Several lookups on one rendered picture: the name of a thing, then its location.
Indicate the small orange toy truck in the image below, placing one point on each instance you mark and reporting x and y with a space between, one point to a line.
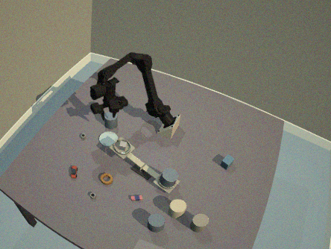
74 170

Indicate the orange ring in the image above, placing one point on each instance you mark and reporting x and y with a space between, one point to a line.
106 182

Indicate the beige balance beam with square end pans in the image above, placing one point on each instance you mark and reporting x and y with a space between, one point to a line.
139 167

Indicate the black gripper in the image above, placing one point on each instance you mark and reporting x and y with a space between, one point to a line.
96 108

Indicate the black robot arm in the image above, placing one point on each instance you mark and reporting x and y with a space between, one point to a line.
154 107

